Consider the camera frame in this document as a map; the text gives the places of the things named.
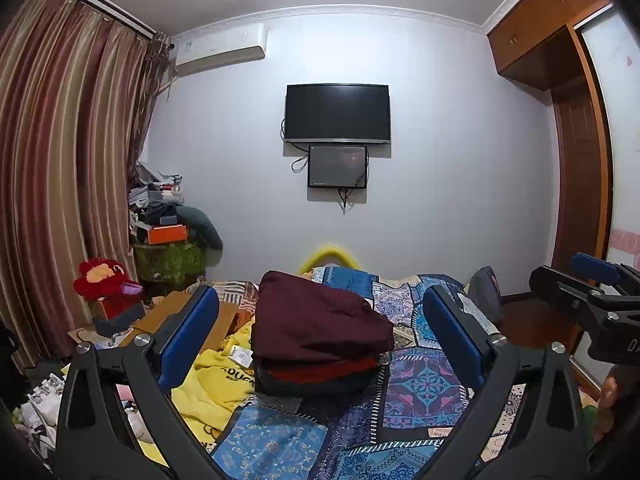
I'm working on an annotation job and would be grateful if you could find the curtain rail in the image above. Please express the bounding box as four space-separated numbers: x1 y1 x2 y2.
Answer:
41 0 172 41

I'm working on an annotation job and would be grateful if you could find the orange box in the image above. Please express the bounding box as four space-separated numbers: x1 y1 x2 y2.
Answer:
147 224 189 245

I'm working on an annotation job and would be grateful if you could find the black television cable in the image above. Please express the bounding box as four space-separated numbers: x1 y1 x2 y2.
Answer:
292 141 311 174

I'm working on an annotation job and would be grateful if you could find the wooden wardrobe panel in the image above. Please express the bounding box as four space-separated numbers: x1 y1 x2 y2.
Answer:
549 25 615 292

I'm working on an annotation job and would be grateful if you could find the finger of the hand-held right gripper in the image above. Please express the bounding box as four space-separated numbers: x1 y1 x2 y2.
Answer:
570 252 640 291
529 265 608 322

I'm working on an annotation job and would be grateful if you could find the dark green jacket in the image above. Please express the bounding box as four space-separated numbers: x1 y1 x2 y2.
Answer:
174 204 224 267

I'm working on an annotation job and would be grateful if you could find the striped brown curtain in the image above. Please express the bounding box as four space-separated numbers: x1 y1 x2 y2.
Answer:
0 0 172 372

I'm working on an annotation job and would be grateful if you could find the white air conditioner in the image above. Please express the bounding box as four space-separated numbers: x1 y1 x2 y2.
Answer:
172 22 269 77

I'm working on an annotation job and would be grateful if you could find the white sliding wardrobe door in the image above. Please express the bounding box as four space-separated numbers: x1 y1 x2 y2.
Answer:
574 4 640 402

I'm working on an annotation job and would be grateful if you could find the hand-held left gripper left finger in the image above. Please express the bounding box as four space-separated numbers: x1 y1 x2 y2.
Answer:
52 285 221 480

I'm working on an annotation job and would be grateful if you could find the grey backpack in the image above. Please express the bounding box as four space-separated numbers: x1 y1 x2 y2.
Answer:
467 266 505 326

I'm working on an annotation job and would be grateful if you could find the red plush toy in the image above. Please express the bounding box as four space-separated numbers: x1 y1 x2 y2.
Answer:
73 258 146 304

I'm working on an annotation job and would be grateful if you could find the yellow printed cloth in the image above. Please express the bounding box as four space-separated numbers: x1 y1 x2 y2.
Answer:
171 317 262 457

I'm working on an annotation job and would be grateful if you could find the blue patchwork quilt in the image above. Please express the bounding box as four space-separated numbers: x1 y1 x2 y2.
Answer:
210 265 532 480

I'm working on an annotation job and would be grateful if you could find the brown cardboard sheet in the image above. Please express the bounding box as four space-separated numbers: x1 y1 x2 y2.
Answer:
131 287 242 352

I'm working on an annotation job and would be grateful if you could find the maroon garment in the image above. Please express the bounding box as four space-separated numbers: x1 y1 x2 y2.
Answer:
251 270 396 362

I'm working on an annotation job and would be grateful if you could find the black monitor cable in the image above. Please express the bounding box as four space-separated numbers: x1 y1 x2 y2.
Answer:
337 186 370 216

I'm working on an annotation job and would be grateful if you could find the folded dark garment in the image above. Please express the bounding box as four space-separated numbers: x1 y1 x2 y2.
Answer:
254 366 392 397

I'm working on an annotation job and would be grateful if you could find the small black wall monitor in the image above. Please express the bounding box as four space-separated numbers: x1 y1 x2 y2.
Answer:
307 144 371 190

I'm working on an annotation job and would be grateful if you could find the wall-mounted black television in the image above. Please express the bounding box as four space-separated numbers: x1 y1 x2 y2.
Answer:
284 83 392 145

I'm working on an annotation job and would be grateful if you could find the person's right hand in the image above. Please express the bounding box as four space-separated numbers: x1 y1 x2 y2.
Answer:
598 374 622 412

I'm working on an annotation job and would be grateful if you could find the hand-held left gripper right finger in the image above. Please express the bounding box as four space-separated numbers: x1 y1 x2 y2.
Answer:
422 285 593 480

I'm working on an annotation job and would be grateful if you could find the pile of boxes and papers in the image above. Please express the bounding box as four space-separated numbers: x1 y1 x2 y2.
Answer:
127 161 184 227

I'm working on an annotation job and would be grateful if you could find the folded red garment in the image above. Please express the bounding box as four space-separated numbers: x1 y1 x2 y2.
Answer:
255 352 387 387

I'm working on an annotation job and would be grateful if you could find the wooden overhead cabinet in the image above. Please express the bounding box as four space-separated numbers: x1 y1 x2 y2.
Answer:
486 0 615 94

